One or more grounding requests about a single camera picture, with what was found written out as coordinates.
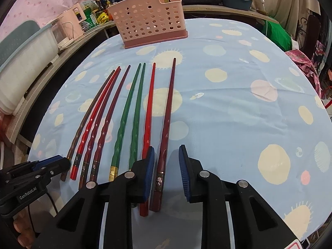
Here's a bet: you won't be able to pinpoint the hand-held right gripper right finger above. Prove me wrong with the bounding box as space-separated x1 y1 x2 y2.
178 144 299 249

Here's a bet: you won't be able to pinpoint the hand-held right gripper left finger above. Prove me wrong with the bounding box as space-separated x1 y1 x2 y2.
32 145 156 249

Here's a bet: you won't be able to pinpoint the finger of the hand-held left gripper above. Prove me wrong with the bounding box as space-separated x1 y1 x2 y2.
39 158 71 186
32 155 64 170

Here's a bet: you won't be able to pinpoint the brown chopstick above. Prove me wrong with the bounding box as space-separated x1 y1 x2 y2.
60 70 116 182

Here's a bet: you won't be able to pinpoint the bright red chopstick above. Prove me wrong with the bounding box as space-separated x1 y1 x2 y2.
70 66 121 181
139 62 156 217

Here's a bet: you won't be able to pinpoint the maroon chopstick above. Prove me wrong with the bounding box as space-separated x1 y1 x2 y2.
149 57 177 212

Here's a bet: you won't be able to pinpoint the green chopstick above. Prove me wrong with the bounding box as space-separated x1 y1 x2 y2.
129 62 146 165
109 63 141 182

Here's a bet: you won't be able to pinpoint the dark red chopstick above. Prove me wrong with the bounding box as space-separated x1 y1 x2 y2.
78 68 122 190
89 65 131 183

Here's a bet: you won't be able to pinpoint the pink perforated utensil basket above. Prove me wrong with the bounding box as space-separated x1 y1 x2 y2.
107 0 188 49

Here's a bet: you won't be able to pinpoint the person's left hand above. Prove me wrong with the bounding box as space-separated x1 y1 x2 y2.
12 214 40 245

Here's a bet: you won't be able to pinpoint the white storage box green lid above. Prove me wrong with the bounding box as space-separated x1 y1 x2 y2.
0 20 59 115

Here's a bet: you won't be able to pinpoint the white blender jug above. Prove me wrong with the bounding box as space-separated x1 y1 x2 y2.
50 18 71 50

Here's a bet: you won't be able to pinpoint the pink electric kettle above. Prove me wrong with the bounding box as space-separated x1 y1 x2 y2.
63 3 87 35

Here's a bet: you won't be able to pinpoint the green tin can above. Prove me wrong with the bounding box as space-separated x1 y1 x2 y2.
82 5 98 28

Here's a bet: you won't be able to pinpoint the pink floral cloth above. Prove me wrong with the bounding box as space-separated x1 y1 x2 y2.
285 49 324 99

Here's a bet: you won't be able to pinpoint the wooden counter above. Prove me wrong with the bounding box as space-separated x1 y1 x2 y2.
181 4 280 24

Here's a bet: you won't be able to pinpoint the white green carton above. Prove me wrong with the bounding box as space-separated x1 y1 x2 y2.
80 0 97 11

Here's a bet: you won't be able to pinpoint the green plastic bag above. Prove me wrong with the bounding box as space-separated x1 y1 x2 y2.
259 19 293 53

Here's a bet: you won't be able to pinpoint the dark sauce bottles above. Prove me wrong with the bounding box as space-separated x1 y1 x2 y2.
94 0 109 18

